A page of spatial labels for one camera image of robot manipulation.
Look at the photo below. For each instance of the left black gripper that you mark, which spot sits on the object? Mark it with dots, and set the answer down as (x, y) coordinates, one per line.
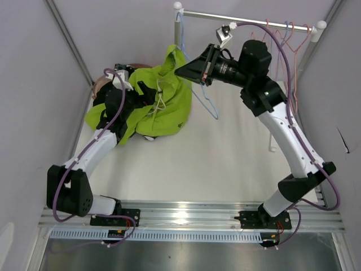
(148, 98)

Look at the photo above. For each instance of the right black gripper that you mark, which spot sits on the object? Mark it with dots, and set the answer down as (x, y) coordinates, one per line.
(201, 69)

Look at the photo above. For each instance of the lime green shorts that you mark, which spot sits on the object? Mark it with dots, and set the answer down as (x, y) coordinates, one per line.
(172, 105)

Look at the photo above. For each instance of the camouflage patterned shorts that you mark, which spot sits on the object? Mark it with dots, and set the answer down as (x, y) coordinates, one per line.
(149, 138)

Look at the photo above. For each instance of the pink hanger with black shorts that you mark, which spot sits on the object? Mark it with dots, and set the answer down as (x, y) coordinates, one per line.
(263, 37)

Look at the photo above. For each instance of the pink hanger with navy shorts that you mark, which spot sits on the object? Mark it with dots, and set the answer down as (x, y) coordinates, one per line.
(290, 34)

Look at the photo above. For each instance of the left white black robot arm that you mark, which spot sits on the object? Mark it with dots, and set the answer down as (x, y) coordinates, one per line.
(68, 188)

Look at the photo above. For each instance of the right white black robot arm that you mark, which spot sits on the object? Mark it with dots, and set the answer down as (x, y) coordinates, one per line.
(268, 103)

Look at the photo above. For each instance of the translucent pink plastic basket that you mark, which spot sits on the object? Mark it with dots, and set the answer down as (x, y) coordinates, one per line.
(100, 82)

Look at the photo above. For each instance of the white metal clothes rack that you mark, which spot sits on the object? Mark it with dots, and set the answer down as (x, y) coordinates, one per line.
(316, 33)

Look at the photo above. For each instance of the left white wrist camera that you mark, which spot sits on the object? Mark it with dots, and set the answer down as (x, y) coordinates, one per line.
(119, 77)

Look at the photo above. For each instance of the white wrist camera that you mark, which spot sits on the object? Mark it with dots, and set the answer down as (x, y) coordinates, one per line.
(119, 77)
(224, 35)

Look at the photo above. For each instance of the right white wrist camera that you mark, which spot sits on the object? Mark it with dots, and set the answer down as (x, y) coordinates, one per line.
(224, 35)

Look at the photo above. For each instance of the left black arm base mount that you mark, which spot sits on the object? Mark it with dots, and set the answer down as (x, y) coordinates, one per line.
(118, 218)

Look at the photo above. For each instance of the grey slotted cable duct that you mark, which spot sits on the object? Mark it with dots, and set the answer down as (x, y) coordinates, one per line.
(159, 235)

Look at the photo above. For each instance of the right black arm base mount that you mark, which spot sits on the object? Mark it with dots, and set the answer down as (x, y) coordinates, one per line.
(262, 220)

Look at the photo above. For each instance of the aluminium extrusion rail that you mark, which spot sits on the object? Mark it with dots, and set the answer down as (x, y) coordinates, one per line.
(218, 216)

